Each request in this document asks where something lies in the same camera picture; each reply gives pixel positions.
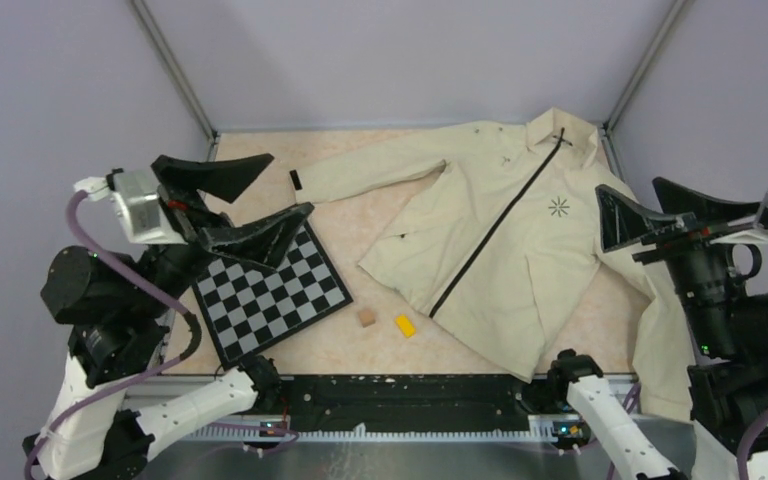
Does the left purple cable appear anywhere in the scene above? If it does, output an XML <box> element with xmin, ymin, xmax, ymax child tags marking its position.
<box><xmin>22</xmin><ymin>190</ymin><xmax>299</xmax><ymax>480</ymax></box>

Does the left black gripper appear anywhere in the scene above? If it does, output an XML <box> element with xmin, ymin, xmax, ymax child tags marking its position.
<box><xmin>133</xmin><ymin>151</ymin><xmax>319</xmax><ymax>315</ymax></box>

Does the black white checkerboard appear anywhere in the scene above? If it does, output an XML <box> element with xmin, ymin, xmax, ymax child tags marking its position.
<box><xmin>192</xmin><ymin>222</ymin><xmax>353</xmax><ymax>369</ymax></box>

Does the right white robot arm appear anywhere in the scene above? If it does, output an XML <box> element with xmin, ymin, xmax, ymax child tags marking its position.
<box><xmin>595</xmin><ymin>177</ymin><xmax>768</xmax><ymax>479</ymax></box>

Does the yellow rectangular block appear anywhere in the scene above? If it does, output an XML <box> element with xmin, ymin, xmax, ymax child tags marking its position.
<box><xmin>394</xmin><ymin>315</ymin><xmax>416</xmax><ymax>338</ymax></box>

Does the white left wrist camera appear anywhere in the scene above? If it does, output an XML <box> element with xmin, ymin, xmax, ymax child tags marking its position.
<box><xmin>73</xmin><ymin>169</ymin><xmax>184</xmax><ymax>245</ymax></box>

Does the grey slotted cable duct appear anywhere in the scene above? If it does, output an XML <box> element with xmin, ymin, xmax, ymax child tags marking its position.
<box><xmin>184</xmin><ymin>423</ymin><xmax>557</xmax><ymax>443</ymax></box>

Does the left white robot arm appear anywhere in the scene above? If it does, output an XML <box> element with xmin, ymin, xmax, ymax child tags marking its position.
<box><xmin>22</xmin><ymin>153</ymin><xmax>313</xmax><ymax>479</ymax></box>

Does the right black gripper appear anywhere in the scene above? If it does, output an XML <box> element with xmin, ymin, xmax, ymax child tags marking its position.
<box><xmin>594</xmin><ymin>173</ymin><xmax>760</xmax><ymax>351</ymax></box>

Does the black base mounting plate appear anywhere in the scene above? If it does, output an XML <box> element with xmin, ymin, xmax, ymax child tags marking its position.
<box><xmin>251</xmin><ymin>374</ymin><xmax>614</xmax><ymax>435</ymax></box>

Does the cream zip-up jacket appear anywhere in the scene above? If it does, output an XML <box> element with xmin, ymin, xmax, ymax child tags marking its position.
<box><xmin>290</xmin><ymin>108</ymin><xmax>694</xmax><ymax>422</ymax></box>

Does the small wooden letter cube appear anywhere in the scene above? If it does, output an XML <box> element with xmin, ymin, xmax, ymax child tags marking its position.
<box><xmin>357</xmin><ymin>308</ymin><xmax>377</xmax><ymax>328</ymax></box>

